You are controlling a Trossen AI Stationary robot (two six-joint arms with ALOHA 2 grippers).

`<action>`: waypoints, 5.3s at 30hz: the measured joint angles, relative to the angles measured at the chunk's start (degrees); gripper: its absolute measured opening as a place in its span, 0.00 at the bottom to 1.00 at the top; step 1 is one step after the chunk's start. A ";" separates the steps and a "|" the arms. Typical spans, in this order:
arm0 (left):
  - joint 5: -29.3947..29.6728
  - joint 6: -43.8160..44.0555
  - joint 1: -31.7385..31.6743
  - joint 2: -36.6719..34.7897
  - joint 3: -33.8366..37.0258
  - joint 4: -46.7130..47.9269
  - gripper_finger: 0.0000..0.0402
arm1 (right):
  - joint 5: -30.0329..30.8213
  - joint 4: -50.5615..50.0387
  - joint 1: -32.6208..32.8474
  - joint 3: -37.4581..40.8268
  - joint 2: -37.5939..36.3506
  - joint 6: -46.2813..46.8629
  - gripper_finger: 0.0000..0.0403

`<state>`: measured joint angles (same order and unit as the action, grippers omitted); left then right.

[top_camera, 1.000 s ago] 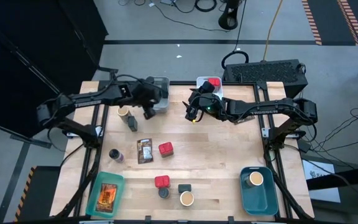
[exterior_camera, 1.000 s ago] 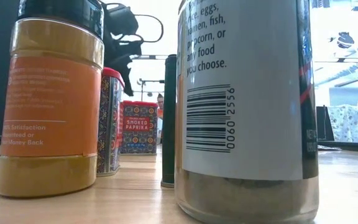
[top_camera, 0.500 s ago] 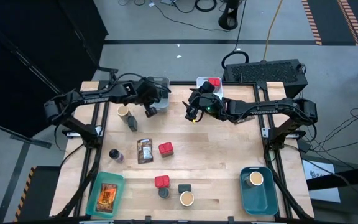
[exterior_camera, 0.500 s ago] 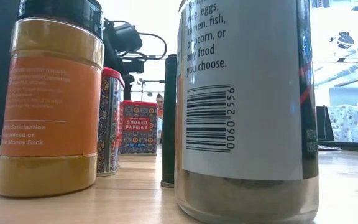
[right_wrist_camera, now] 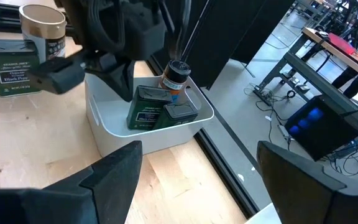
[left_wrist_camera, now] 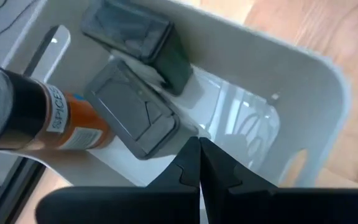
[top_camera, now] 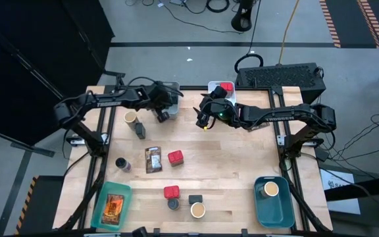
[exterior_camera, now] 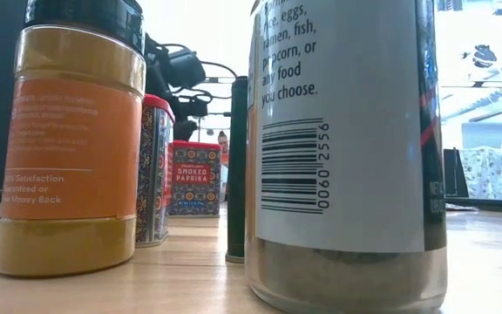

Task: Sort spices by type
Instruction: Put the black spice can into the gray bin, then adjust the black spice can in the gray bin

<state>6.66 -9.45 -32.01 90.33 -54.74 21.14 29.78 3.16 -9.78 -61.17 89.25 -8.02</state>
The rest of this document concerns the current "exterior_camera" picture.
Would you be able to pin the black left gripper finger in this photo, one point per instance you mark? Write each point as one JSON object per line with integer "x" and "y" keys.
{"x": 186, "y": 130}

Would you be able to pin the red-lidded smoked paprika tin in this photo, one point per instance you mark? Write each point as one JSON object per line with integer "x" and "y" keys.
{"x": 194, "y": 192}
{"x": 155, "y": 174}

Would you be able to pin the glass seasoning jar tan lid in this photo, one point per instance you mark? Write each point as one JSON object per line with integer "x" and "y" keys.
{"x": 342, "y": 174}

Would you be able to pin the person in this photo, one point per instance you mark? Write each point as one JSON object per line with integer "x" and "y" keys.
{"x": 223, "y": 146}

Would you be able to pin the dark green spice tin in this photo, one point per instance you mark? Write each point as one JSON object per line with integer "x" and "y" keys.
{"x": 236, "y": 174}

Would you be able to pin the turmeric jar orange label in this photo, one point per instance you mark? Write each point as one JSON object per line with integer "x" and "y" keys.
{"x": 72, "y": 152}

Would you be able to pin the black upright board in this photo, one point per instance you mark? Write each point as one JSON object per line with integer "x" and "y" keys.
{"x": 453, "y": 174}

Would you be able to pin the black hanging ceiling fixture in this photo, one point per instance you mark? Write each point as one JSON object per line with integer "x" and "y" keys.
{"x": 484, "y": 56}

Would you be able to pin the floral patterned cloth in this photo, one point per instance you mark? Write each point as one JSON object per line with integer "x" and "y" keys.
{"x": 486, "y": 172}

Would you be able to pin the grey horizontal frame beam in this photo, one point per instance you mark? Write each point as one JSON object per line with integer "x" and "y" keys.
{"x": 216, "y": 80}

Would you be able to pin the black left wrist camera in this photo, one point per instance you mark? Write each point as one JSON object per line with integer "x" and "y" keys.
{"x": 187, "y": 67}

